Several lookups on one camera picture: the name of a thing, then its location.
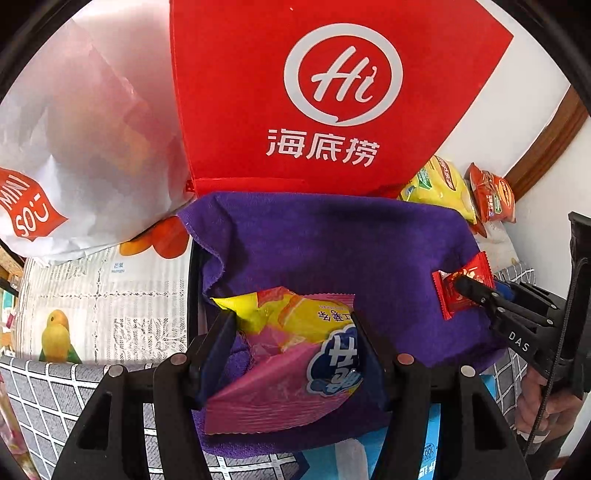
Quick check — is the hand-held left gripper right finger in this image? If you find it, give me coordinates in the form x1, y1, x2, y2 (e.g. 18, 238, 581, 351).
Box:
352, 313, 539, 480

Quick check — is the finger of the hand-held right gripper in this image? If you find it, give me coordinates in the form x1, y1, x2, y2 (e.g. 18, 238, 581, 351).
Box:
455, 276, 506, 319
493, 277, 520, 303

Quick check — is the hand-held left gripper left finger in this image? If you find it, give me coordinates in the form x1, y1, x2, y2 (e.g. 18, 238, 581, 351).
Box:
51, 310, 238, 480

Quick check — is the small red candy packet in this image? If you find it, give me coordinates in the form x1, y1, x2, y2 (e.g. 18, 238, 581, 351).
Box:
431, 253, 497, 320

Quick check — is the pink and yellow snack packet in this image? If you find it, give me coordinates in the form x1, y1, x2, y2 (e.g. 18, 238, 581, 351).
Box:
210, 287, 365, 435

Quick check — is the person's right hand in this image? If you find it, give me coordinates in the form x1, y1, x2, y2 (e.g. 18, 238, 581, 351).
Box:
515, 369, 583, 445

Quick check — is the orange red snack bag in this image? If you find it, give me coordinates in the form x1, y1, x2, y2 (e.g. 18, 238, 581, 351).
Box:
464, 162, 517, 236

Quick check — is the white fruit print sheet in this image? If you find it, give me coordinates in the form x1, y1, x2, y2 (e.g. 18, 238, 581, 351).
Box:
18, 217, 195, 366

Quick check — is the blue tissue pack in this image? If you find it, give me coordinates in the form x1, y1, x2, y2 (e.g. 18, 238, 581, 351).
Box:
286, 401, 440, 480

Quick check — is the yellow chips bag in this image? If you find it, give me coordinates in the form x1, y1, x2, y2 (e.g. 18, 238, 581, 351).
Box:
399, 156, 478, 225

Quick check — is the purple cloth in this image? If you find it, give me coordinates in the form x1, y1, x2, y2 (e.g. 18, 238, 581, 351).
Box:
178, 191, 509, 457

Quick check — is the wooden headboard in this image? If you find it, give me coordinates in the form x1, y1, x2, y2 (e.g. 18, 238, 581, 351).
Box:
505, 85, 589, 204

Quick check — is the grey checked blanket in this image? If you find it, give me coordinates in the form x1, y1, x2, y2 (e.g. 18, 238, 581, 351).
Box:
0, 261, 541, 480

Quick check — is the red tote bag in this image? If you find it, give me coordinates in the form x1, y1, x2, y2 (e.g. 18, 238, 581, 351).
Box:
168, 0, 514, 199

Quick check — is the white plastic shopping bag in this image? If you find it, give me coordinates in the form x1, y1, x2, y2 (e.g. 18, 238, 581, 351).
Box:
0, 9, 195, 264

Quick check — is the black cable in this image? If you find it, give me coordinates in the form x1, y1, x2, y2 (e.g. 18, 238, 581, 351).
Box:
521, 381, 555, 457

